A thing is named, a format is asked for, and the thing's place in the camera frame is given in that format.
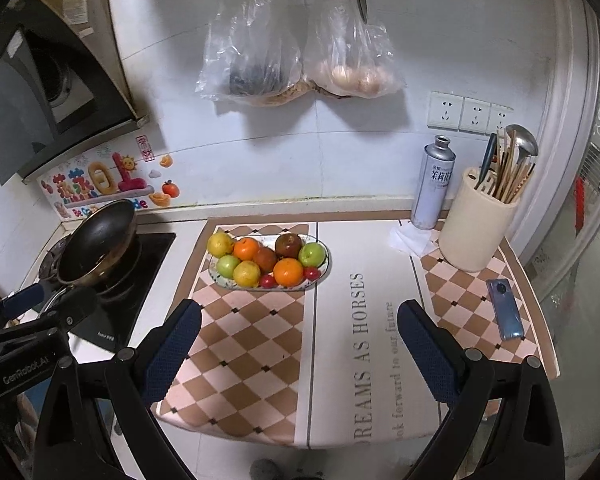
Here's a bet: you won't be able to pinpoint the steel ladle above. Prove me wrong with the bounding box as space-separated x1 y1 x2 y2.
503 124 539 183

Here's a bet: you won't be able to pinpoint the black gas stove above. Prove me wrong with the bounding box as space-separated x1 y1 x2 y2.
36 231 178 354

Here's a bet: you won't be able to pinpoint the black handled knife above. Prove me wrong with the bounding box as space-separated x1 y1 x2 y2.
475 133 498 190

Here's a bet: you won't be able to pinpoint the green apple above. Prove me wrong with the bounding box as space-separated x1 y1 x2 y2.
298 243 326 268
216 255 240 280

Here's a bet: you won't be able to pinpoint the cream utensil holder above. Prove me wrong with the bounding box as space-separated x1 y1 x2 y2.
438 167 520 273

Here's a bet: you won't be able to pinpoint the white folded tissue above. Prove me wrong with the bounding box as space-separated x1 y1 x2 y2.
388 221 437 258

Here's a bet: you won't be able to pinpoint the red cherry tomato upper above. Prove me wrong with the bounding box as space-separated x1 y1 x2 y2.
304 266 321 282

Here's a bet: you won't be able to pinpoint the checkered counter mat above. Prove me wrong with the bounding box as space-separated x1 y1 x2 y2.
154 216 559 448

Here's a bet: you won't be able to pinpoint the blue smartphone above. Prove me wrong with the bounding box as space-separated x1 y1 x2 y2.
486 278 524 341

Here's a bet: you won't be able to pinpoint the yellow lemon far left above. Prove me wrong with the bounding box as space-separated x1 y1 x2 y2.
207 231 234 259

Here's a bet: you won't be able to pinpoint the yellow lemon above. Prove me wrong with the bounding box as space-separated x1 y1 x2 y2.
233 260 261 288
207 231 234 259

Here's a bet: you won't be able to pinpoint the plastic bag dark contents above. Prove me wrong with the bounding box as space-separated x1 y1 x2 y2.
196 0 312 107

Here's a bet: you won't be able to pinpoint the yellow lemon middle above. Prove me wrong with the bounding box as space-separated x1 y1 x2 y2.
233 260 261 288

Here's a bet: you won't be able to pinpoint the red cherry tomato lower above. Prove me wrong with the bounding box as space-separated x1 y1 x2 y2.
259 274 277 289

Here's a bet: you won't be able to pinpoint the dark reddish orange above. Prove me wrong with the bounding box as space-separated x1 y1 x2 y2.
252 246 277 274

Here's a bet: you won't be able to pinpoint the floral oval plate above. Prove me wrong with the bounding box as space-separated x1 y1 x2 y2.
204 231 332 292

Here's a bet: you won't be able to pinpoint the bright orange with stem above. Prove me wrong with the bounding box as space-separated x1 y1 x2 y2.
233 237 260 261

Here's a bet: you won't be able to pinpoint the dark red-green apple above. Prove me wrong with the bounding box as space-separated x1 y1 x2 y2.
275 232 303 259

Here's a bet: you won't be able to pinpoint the large bright orange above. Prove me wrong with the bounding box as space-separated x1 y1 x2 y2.
273 258 304 288

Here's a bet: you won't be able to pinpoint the plastic bag with eggs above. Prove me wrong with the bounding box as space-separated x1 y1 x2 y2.
303 0 404 100

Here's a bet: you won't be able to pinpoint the red cherry tomato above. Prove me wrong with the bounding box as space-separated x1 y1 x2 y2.
304 266 321 282
259 274 277 289

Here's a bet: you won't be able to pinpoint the wooden chopsticks bundle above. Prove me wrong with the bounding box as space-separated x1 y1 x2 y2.
492 125 539 204

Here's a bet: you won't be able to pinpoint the colourful wall sticker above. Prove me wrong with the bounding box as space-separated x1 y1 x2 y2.
36 133 183 221

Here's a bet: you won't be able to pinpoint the black range hood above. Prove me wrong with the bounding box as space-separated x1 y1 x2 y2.
0 0 146 183

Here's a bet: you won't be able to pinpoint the silver spray can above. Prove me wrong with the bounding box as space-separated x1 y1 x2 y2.
411 136 456 230

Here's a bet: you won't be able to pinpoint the white wall socket strip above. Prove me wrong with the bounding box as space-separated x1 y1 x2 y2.
427 91 514 136

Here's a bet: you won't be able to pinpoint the black frying pan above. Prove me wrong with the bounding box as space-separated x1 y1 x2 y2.
57 200 137 286

